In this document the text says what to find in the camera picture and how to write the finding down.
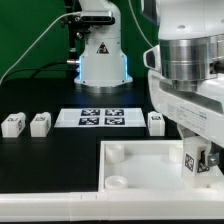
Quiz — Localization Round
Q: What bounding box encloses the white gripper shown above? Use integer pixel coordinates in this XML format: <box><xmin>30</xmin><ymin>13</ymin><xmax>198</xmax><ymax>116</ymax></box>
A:
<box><xmin>148</xmin><ymin>70</ymin><xmax>224</xmax><ymax>167</ymax></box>

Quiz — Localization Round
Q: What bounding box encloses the white square tabletop part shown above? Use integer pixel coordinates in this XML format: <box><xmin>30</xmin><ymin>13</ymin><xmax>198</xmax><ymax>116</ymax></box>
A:
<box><xmin>98</xmin><ymin>141</ymin><xmax>224</xmax><ymax>200</ymax></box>

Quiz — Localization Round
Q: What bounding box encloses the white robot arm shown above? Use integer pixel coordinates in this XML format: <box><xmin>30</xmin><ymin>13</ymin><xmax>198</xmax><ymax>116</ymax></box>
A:
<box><xmin>79</xmin><ymin>0</ymin><xmax>224</xmax><ymax>166</ymax></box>

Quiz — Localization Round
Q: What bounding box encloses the white L-shaped obstacle fence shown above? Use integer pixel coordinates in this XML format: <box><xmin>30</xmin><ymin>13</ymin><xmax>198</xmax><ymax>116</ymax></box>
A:
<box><xmin>0</xmin><ymin>189</ymin><xmax>224</xmax><ymax>222</ymax></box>

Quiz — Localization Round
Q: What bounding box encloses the white sheet with tags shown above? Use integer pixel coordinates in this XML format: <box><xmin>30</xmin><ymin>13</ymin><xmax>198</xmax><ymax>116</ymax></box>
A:
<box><xmin>55</xmin><ymin>108</ymin><xmax>145</xmax><ymax>128</ymax></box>

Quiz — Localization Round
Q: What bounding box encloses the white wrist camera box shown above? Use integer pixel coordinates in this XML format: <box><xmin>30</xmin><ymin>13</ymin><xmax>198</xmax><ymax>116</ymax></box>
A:
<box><xmin>143</xmin><ymin>45</ymin><xmax>161</xmax><ymax>71</ymax></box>

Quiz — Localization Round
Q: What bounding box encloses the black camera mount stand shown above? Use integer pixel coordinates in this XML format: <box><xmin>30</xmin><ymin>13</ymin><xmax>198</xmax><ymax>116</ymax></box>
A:
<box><xmin>60</xmin><ymin>0</ymin><xmax>83</xmax><ymax>67</ymax></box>

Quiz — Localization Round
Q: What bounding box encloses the black cable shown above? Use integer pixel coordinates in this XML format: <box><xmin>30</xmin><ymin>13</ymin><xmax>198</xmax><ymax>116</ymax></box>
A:
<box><xmin>0</xmin><ymin>60</ymin><xmax>73</xmax><ymax>84</ymax></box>

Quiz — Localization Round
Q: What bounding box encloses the white cable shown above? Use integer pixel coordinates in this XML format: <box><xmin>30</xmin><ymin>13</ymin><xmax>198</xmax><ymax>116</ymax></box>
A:
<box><xmin>0</xmin><ymin>11</ymin><xmax>83</xmax><ymax>86</ymax></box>

